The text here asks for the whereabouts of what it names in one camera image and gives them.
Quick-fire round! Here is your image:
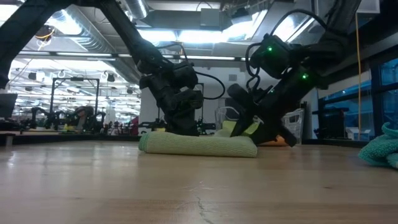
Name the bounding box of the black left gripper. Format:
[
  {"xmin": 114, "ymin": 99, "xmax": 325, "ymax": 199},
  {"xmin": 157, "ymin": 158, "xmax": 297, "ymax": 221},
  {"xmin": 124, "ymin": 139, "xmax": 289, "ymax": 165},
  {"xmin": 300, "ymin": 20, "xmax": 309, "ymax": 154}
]
[{"xmin": 139, "ymin": 60, "xmax": 205, "ymax": 137}]

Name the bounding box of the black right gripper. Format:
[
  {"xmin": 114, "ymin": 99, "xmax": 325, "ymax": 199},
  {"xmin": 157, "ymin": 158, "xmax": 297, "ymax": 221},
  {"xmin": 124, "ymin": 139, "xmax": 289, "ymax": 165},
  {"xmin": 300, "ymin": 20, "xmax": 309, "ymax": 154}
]
[{"xmin": 226, "ymin": 70, "xmax": 315, "ymax": 147}]

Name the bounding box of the orange microfiber towel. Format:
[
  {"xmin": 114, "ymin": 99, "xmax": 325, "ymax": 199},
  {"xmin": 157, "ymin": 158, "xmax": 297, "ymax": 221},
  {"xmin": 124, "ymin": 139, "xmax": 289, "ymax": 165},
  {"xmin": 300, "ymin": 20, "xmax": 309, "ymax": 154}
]
[{"xmin": 259, "ymin": 135, "xmax": 289, "ymax": 147}]

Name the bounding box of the pale green towel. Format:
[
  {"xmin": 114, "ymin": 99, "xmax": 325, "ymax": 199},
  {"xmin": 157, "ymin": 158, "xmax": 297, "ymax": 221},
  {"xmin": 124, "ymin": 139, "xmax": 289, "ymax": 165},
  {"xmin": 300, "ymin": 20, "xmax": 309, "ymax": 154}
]
[{"xmin": 138, "ymin": 130, "xmax": 259, "ymax": 159}]

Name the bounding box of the lime green microfiber towel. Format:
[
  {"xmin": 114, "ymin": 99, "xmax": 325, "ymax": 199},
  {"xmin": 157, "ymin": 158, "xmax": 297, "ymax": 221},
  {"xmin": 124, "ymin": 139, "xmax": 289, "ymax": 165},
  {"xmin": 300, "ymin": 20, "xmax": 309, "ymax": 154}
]
[{"xmin": 221, "ymin": 120, "xmax": 262, "ymax": 138}]

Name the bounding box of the teal microfiber towel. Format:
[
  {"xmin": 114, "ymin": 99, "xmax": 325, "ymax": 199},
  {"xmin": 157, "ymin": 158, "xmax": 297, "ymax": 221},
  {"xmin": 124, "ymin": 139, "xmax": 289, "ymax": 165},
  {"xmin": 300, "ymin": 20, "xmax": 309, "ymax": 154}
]
[{"xmin": 358, "ymin": 121, "xmax": 398, "ymax": 170}]

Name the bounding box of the clear plastic bin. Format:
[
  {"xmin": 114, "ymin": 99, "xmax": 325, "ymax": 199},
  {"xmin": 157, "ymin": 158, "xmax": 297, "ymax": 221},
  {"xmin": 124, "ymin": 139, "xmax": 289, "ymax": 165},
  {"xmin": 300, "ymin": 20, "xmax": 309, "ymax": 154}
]
[{"xmin": 214, "ymin": 106, "xmax": 305, "ymax": 146}]

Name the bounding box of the black cabinet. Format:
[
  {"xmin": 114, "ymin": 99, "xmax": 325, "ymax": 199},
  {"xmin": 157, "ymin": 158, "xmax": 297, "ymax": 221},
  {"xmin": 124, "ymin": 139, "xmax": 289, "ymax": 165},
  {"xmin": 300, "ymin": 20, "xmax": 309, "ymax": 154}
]
[{"xmin": 312, "ymin": 108, "xmax": 351, "ymax": 141}]

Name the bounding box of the person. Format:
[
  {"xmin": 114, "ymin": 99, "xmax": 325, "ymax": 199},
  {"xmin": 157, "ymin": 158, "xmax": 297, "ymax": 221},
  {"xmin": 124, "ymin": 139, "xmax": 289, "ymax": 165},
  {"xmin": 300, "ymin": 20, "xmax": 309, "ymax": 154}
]
[{"xmin": 73, "ymin": 105, "xmax": 95, "ymax": 131}]

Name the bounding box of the long ceiling light bar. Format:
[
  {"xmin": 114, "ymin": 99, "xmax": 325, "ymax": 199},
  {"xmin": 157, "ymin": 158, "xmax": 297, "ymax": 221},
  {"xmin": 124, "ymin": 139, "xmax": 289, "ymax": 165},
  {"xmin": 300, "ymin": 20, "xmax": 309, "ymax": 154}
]
[{"xmin": 17, "ymin": 50, "xmax": 249, "ymax": 62}]

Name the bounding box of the black ceiling device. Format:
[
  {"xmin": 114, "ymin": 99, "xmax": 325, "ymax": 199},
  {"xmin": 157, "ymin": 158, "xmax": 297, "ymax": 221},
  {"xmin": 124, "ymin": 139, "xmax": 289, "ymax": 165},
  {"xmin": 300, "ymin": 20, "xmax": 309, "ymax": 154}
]
[{"xmin": 34, "ymin": 25, "xmax": 57, "ymax": 50}]

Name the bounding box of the white ceiling vent box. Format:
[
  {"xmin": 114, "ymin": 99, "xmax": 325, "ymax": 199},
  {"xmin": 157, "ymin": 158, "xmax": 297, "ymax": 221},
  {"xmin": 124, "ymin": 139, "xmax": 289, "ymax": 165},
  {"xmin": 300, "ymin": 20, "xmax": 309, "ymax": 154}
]
[{"xmin": 356, "ymin": 0, "xmax": 381, "ymax": 14}]

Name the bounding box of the dark monitor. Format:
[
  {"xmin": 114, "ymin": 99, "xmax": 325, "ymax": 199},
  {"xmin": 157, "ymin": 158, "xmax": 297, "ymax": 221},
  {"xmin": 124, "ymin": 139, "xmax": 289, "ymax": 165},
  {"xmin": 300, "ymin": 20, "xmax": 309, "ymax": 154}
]
[{"xmin": 0, "ymin": 93, "xmax": 19, "ymax": 119}]

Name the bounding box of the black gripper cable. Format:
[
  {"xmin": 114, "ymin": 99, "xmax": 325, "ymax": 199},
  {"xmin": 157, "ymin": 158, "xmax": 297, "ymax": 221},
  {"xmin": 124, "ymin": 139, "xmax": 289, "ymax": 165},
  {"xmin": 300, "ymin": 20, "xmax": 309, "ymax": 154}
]
[{"xmin": 194, "ymin": 71, "xmax": 226, "ymax": 101}]

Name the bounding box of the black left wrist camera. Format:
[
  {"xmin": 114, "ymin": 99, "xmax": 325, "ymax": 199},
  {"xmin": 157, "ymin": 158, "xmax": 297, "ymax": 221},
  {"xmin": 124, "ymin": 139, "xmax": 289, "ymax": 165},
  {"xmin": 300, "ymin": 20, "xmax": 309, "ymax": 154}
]
[{"xmin": 172, "ymin": 61, "xmax": 199, "ymax": 91}]

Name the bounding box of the yellow hanging cable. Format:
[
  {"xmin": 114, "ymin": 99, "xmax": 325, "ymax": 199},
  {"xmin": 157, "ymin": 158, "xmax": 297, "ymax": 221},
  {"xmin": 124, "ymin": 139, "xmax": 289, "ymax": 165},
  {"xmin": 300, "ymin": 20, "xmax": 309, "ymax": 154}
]
[{"xmin": 355, "ymin": 12, "xmax": 364, "ymax": 141}]

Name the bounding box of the black robot station frame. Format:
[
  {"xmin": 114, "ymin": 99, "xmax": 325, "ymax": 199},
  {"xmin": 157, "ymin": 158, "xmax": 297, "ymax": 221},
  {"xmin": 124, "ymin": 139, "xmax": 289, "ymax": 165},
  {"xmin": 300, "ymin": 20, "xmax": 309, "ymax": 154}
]
[{"xmin": 49, "ymin": 76, "xmax": 101, "ymax": 125}]

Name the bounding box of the round silver air duct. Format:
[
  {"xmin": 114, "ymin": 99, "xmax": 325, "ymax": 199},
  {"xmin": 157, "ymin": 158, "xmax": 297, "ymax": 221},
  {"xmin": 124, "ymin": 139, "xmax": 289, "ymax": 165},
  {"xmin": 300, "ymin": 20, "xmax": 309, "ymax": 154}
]
[{"xmin": 123, "ymin": 0, "xmax": 150, "ymax": 19}]

